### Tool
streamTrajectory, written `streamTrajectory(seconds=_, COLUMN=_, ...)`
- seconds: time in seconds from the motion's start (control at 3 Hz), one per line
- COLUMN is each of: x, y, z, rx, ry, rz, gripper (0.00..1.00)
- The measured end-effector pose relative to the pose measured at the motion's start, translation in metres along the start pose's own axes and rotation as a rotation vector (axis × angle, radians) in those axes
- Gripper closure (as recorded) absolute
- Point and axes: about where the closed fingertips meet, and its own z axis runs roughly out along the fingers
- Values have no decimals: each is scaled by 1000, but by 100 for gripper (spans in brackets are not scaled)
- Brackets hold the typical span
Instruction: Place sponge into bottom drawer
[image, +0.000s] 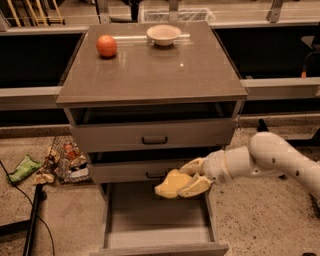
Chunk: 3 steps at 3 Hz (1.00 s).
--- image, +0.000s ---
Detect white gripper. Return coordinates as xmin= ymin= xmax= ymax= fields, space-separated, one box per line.
xmin=177 ymin=150 xmax=232 ymax=198

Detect yellow sponge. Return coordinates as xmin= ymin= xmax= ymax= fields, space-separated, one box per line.
xmin=154 ymin=169 xmax=192 ymax=199

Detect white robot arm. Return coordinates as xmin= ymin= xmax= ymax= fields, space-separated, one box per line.
xmin=178 ymin=132 xmax=320 ymax=199

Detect bottom grey drawer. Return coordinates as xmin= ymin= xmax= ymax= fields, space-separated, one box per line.
xmin=90 ymin=180 xmax=229 ymax=256

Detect grey drawer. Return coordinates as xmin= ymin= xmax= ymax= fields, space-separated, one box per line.
xmin=87 ymin=146 xmax=224 ymax=185
xmin=71 ymin=101 xmax=239 ymax=153
xmin=90 ymin=180 xmax=229 ymax=256

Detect middle grey drawer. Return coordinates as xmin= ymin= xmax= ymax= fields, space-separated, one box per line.
xmin=87 ymin=146 xmax=224 ymax=185

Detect grey drawer cabinet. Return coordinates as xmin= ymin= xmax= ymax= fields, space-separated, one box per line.
xmin=55 ymin=21 xmax=248 ymax=256

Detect top grey drawer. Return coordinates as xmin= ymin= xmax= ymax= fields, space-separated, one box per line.
xmin=71 ymin=101 xmax=239 ymax=153

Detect white bowl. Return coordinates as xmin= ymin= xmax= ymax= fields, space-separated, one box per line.
xmin=147 ymin=25 xmax=181 ymax=46

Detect orange fruit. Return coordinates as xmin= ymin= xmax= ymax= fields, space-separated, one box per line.
xmin=96 ymin=35 xmax=117 ymax=58

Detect white mesh bin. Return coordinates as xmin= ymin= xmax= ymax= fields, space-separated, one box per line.
xmin=138 ymin=8 xmax=216 ymax=23

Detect green snack bag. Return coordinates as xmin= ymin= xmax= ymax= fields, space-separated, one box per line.
xmin=7 ymin=155 xmax=41 ymax=184

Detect black floor stand left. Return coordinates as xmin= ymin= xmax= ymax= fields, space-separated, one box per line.
xmin=0 ymin=184 xmax=46 ymax=256

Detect wooden chair legs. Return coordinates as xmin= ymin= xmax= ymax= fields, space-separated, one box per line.
xmin=0 ymin=0 xmax=66 ymax=27

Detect black cable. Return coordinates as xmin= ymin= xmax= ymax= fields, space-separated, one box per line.
xmin=0 ymin=160 xmax=56 ymax=256

